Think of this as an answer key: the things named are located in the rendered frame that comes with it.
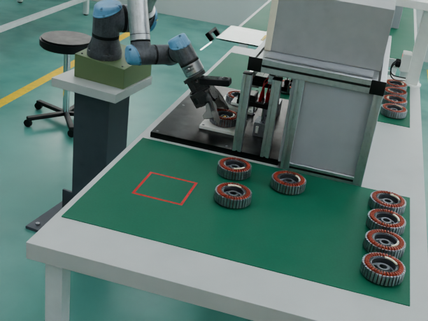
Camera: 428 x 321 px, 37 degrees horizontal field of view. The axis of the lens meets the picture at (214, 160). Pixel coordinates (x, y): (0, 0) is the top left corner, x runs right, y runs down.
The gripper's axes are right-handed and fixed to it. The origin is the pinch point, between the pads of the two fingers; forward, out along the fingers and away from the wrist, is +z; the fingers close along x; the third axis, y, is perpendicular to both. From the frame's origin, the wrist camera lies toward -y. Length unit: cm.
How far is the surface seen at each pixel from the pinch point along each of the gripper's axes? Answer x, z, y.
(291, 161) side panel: 20.6, 18.9, -22.2
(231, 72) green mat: -72, -5, 15
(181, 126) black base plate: 9.4, -6.0, 13.3
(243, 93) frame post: 19.8, -9.1, -17.9
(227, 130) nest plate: 7.0, 3.2, -1.2
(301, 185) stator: 37, 22, -27
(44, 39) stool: -124, -65, 130
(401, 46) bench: -193, 42, -49
